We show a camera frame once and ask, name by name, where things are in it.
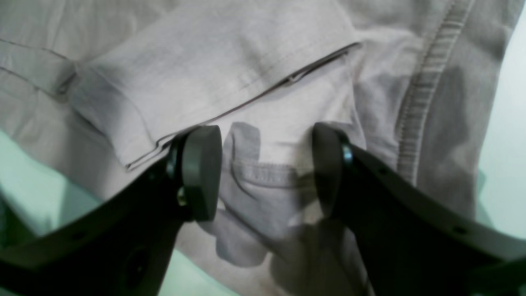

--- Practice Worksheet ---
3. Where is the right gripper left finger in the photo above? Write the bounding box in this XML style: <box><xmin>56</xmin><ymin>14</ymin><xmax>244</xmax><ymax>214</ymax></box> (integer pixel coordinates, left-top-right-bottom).
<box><xmin>0</xmin><ymin>126</ymin><xmax>222</xmax><ymax>296</ymax></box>

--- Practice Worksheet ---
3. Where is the pink T-shirt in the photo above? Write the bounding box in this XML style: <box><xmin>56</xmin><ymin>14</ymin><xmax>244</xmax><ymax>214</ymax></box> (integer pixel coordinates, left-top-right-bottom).
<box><xmin>1</xmin><ymin>0</ymin><xmax>525</xmax><ymax>296</ymax></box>

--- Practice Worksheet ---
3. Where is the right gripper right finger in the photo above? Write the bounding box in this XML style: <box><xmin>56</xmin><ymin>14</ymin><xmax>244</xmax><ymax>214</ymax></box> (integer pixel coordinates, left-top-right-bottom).
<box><xmin>311</xmin><ymin>123</ymin><xmax>526</xmax><ymax>296</ymax></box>

